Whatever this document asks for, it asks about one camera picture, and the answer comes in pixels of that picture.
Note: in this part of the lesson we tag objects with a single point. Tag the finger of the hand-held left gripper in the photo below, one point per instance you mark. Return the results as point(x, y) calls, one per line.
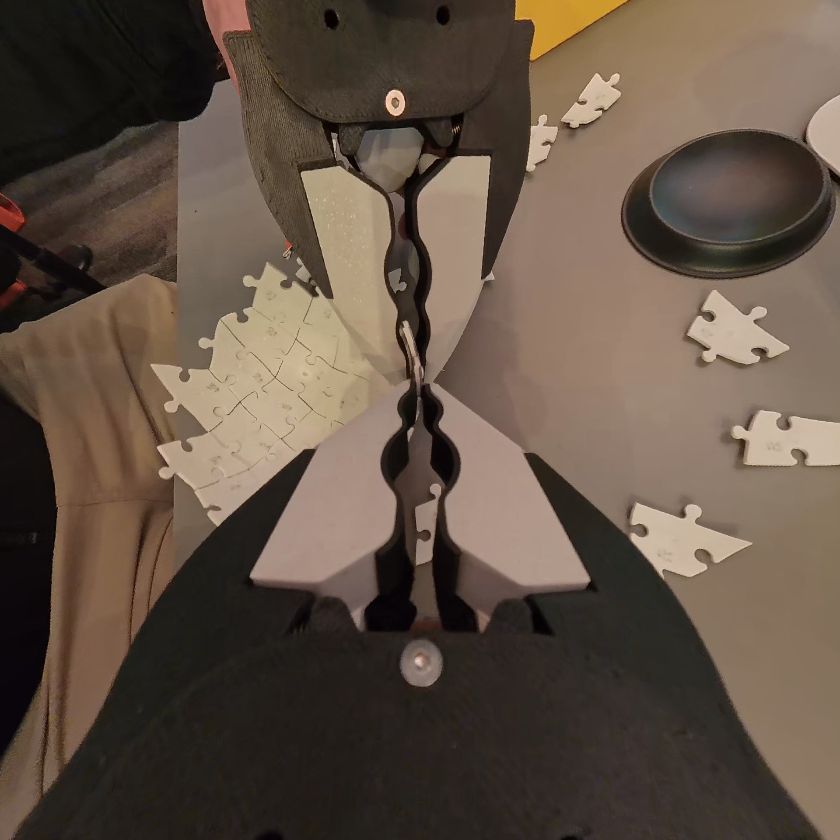
point(348, 243)
point(456, 229)

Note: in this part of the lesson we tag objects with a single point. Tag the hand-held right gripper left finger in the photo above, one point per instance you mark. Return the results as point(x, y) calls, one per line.
point(328, 512)

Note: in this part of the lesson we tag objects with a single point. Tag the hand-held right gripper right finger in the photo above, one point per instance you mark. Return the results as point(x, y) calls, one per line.
point(512, 512)

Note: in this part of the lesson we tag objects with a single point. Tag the assembled white puzzle ball section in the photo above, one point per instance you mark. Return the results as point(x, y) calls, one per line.
point(262, 387)

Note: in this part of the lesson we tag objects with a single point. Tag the yellow plastic bin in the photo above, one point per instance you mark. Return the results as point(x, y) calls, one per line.
point(558, 23)

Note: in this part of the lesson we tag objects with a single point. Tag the person's left forearm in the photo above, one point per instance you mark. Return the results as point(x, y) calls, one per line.
point(85, 59)

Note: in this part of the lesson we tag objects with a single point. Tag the two-piece joined puzzle strip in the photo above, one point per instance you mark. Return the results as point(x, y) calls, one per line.
point(541, 141)

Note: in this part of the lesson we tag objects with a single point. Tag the white puzzle piece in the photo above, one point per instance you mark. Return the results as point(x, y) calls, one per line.
point(774, 446)
point(676, 541)
point(728, 331)

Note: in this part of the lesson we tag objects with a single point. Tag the small joined puzzle bit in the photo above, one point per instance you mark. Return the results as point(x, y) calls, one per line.
point(590, 102)

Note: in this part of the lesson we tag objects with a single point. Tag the person's left hand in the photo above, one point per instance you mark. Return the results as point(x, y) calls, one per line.
point(223, 26)

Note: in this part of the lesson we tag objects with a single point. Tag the black office chair base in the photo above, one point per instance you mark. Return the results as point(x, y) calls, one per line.
point(52, 262)

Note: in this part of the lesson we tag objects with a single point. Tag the person's black top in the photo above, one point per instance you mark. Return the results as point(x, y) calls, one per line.
point(23, 558)

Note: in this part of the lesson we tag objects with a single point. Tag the red bag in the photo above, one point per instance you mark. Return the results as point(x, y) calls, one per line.
point(10, 216)

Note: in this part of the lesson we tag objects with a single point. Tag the white flat rounded object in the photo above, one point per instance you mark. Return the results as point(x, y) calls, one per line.
point(827, 138)

